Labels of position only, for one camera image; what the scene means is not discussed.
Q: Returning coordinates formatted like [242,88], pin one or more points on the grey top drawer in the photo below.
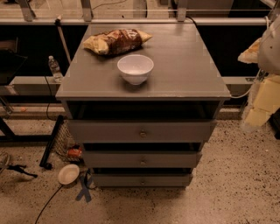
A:
[140,132]

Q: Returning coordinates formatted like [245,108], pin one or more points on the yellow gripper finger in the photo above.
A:
[251,54]
[253,119]

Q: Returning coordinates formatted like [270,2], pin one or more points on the mesh basket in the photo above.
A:
[63,142]

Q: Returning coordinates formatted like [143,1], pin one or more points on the clear plastic water bottle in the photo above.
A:
[55,69]

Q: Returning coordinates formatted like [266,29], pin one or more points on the yellow brown chip bag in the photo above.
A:
[116,42]

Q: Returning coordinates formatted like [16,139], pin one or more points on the orange can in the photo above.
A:
[74,153]

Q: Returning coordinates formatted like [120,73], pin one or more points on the grey metal rail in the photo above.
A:
[80,21]

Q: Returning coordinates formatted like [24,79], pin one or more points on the grey drawer cabinet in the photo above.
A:
[184,86]

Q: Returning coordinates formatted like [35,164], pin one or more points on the grey bottom drawer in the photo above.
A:
[142,181]

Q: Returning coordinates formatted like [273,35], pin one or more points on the black metal bar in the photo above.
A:
[44,160]

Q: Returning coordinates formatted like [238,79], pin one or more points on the white bowl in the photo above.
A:
[135,68]

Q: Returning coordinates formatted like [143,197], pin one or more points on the grey middle drawer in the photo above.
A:
[141,159]

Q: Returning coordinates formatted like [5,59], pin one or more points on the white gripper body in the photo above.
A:
[270,53]

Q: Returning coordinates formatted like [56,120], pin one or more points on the black clamp on floor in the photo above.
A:
[21,169]

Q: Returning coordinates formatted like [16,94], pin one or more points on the grey drawer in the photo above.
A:
[140,132]
[142,181]
[141,159]

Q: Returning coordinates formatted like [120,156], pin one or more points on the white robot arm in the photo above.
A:
[268,58]

